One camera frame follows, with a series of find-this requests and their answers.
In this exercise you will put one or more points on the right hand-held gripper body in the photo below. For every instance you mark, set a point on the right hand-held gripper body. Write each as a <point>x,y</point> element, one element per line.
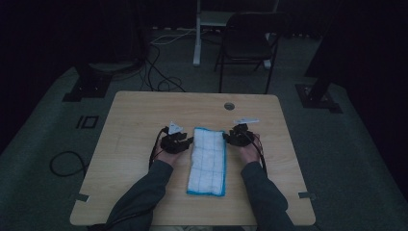
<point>242,136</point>

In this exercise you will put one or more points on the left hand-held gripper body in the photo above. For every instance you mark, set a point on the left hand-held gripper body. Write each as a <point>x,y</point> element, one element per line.
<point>173,142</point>

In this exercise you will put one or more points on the white towel with blue trim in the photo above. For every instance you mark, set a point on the white towel with blue trim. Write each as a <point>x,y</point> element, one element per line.
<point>208,160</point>

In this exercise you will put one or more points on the person's left hand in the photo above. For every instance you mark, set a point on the person's left hand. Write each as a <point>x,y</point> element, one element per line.
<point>168,157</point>

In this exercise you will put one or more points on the person's right hand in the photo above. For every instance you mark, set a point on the person's right hand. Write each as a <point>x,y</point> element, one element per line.
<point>250,154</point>

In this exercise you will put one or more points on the grey round table grommet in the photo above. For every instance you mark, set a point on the grey round table grommet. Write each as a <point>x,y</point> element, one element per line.
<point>229,106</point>

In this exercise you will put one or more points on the black stand with base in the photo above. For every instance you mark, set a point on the black stand with base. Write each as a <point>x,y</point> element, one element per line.
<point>317,96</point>

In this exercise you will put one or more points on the grey tape strip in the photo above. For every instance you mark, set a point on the grey tape strip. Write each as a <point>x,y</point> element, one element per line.
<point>306,194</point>
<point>82,197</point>

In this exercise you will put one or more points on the black folding chair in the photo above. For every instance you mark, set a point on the black folding chair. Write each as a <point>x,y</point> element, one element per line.
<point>247,45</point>

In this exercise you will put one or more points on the grey round stand base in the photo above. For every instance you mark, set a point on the grey round stand base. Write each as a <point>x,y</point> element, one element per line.
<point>110,66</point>

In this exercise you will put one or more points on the black stand base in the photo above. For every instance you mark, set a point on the black stand base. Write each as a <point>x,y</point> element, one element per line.
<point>88,86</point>

